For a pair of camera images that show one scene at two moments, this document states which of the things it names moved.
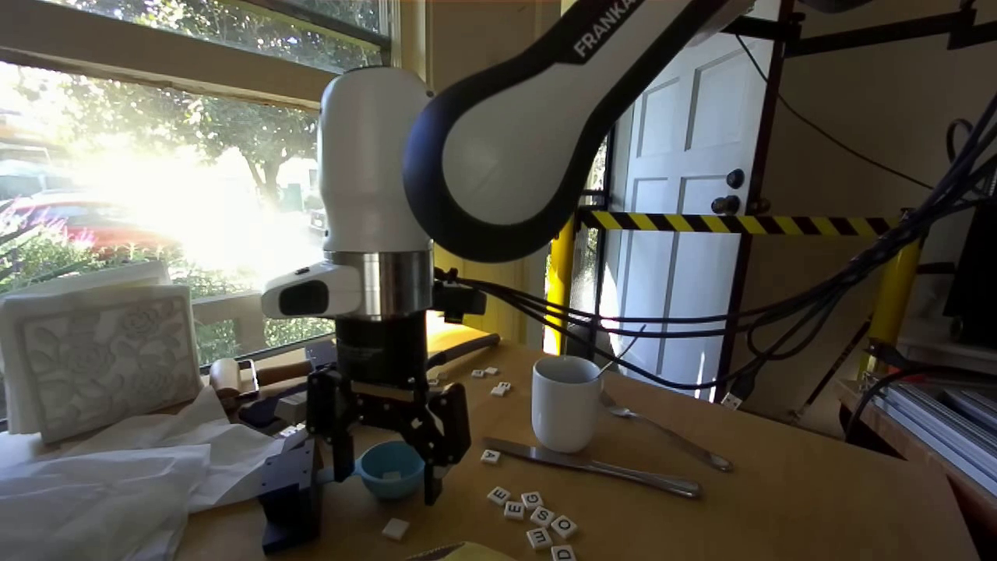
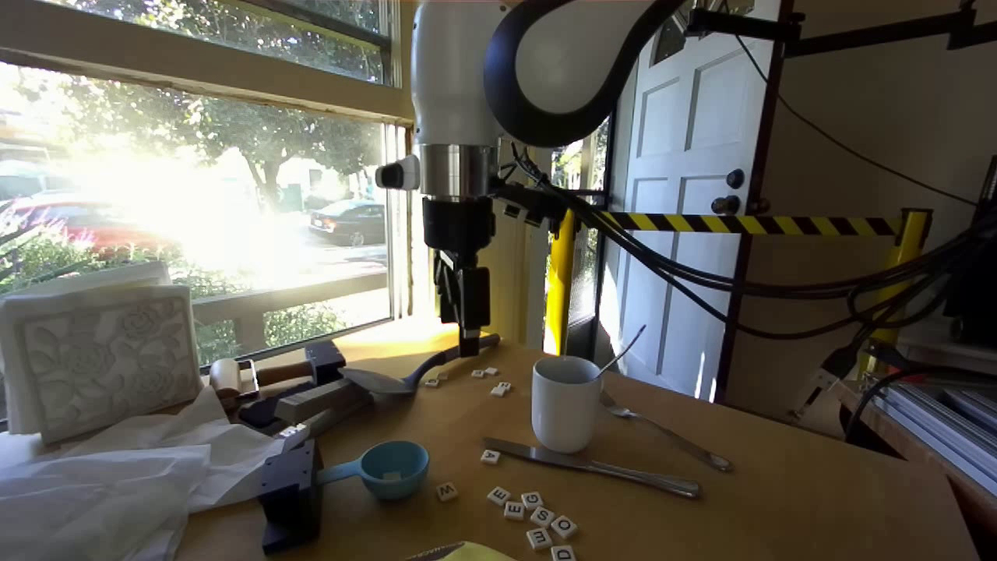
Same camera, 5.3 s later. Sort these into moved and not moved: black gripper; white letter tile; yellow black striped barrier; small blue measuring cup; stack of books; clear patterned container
Moved: white letter tile; black gripper
Not moved: small blue measuring cup; stack of books; yellow black striped barrier; clear patterned container
